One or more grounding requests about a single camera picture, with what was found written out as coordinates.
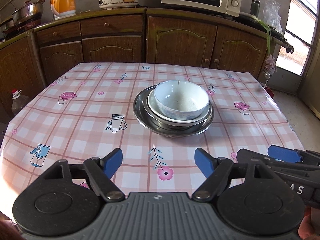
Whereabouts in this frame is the plastic oil bottle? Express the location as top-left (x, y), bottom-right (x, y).
top-left (11, 89), bottom-right (30, 117)

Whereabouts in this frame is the metal framed glass door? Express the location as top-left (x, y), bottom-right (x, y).
top-left (275, 0), bottom-right (320, 120)

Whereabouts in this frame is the green onion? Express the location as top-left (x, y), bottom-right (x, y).
top-left (247, 15), bottom-right (272, 55)

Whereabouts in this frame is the brown wooden kitchen cabinet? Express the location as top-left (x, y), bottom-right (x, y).
top-left (0, 7), bottom-right (294, 123)

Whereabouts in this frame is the stainless steel bowl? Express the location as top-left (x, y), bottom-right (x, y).
top-left (144, 110), bottom-right (213, 131)

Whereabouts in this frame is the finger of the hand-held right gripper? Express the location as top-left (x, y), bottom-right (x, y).
top-left (267, 145), bottom-right (320, 167)
top-left (236, 149), bottom-right (320, 178)

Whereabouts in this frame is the plain white ceramic bowl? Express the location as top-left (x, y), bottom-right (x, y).
top-left (147, 90), bottom-right (211, 123)

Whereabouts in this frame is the pink checked tablecloth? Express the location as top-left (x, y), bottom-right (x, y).
top-left (0, 62), bottom-right (304, 230)

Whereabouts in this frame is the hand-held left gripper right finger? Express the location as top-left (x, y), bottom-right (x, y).
top-left (192, 147), bottom-right (273, 202)

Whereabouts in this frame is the steel cooking pot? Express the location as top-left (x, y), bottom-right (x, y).
top-left (11, 0), bottom-right (47, 24)

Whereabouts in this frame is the person's right hand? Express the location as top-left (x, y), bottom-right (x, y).
top-left (298, 206), bottom-right (320, 240)

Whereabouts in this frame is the black griddle pan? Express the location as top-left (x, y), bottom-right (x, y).
top-left (239, 14), bottom-right (294, 53)

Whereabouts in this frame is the clear plastic bag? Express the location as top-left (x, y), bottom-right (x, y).
top-left (263, 0), bottom-right (283, 34)

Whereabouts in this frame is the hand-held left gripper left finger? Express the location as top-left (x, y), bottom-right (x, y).
top-left (45, 148), bottom-right (126, 203)

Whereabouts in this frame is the orange electric kettle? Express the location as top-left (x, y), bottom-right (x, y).
top-left (50, 0), bottom-right (77, 20)

